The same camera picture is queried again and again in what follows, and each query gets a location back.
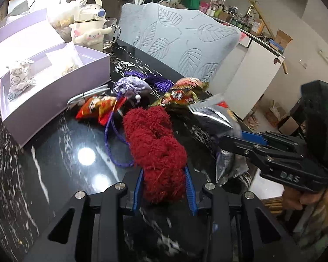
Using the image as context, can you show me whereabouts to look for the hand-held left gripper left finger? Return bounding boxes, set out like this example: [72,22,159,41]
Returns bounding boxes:
[23,166,146,262]

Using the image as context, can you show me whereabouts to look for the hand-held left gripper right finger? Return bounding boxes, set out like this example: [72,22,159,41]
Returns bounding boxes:
[184,166,304,262]

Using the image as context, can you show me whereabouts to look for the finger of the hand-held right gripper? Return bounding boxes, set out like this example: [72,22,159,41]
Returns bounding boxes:
[241,130,307,154]
[219,135,301,170]

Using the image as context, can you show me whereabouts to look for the silver snack packet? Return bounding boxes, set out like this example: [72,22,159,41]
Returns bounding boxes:
[187,94,249,186]

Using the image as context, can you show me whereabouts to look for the red fuzzy cloth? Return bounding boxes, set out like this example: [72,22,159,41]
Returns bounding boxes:
[122,106,188,205]

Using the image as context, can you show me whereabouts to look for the brown gold snack packet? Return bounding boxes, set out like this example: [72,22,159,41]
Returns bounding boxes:
[149,78,209,108]

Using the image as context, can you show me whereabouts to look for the red snack packet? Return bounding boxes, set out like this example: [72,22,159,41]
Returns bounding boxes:
[76,96,127,126]

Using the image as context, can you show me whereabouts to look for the purple sachet with tassel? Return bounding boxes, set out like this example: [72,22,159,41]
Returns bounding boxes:
[104,71,175,168]

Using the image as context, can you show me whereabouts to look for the lavender gift box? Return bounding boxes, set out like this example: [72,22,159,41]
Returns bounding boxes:
[0,8,111,148]

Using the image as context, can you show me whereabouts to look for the person's right forearm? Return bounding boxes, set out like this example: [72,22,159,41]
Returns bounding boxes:
[279,194,328,252]

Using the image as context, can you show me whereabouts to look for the person's right hand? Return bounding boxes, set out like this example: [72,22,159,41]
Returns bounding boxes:
[283,188,328,211]

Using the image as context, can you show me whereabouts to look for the cardboard boxes on floor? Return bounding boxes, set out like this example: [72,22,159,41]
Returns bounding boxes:
[265,101,307,135]

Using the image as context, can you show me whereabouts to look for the white cabinet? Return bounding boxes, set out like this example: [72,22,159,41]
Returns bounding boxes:
[224,31,286,119]

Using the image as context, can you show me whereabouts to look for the wooden pole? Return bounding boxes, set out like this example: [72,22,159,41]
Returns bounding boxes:
[235,0,288,74]

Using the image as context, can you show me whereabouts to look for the cardboard box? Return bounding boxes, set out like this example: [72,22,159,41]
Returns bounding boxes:
[273,29,293,50]

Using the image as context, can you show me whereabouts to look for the pink cloth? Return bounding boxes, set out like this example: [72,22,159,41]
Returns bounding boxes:
[239,31,252,47]

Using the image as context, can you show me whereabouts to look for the light blue leaf-pattern chair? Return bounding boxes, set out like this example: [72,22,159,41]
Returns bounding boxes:
[117,3,242,85]

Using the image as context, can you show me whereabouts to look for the row of jars and bottles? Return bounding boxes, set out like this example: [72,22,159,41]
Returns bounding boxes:
[205,1,263,33]

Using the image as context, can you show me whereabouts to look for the small clear plastic bag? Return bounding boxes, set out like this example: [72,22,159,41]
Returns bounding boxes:
[45,42,80,77]

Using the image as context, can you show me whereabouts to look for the glass mug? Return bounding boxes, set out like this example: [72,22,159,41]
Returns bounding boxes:
[101,18,121,50]

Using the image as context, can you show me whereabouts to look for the white patterned snack packet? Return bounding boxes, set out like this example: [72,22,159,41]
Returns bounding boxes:
[7,59,36,103]

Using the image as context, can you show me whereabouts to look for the cream water bottle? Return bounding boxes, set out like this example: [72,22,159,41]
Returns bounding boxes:
[71,0,106,51]

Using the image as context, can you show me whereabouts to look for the clear plastic snack bag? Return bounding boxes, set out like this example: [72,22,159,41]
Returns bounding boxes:
[46,1,80,37]

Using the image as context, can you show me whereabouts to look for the white charging cable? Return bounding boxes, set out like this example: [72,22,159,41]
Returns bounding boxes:
[67,84,111,107]

